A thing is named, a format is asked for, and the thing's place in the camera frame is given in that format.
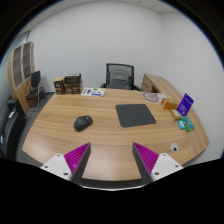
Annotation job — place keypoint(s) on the yellow pack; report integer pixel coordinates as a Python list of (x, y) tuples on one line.
[(176, 114)]

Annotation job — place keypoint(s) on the grey backpack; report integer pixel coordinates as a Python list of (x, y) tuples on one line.
[(119, 80)]

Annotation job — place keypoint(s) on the purple standing card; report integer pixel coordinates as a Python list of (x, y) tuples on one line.
[(185, 104)]

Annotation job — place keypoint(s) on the black padded office chair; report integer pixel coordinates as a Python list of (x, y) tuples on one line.
[(12, 130)]

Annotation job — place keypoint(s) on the wooden side desk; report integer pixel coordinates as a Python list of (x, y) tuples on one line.
[(159, 83)]

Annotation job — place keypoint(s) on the black computer mouse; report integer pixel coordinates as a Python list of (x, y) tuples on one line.
[(82, 123)]

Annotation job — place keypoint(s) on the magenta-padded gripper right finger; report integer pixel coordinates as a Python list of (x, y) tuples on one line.
[(148, 159)]

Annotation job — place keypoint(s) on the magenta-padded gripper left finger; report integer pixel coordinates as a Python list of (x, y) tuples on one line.
[(76, 159)]

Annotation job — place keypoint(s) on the small white round object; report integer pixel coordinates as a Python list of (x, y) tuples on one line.
[(174, 147)]

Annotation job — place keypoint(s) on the black mesh office chair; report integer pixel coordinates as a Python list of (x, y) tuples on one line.
[(120, 66)]

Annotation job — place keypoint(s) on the dark grey mouse pad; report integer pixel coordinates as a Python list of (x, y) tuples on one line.
[(135, 115)]

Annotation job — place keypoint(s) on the large brown cardboard box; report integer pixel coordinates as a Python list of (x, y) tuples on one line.
[(73, 88)]

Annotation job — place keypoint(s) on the black visitor chair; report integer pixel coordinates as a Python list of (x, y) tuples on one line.
[(35, 80)]

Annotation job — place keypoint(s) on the white sheet with coloured shapes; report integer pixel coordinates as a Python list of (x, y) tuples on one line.
[(93, 92)]

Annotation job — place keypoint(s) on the orange box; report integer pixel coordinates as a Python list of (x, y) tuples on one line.
[(169, 104)]

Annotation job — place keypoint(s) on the small brown cardboard box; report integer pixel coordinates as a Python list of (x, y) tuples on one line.
[(59, 86)]

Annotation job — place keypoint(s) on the wooden shelf unit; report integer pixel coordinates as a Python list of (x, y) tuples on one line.
[(20, 70)]

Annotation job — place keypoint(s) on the teal pack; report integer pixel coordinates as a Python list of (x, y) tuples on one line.
[(181, 125)]

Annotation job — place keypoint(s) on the green pack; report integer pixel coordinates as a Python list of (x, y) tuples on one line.
[(188, 124)]

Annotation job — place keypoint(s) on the open black box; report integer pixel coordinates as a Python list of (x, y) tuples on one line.
[(73, 78)]

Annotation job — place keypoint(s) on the round white grey disc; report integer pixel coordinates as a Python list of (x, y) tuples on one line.
[(150, 97)]

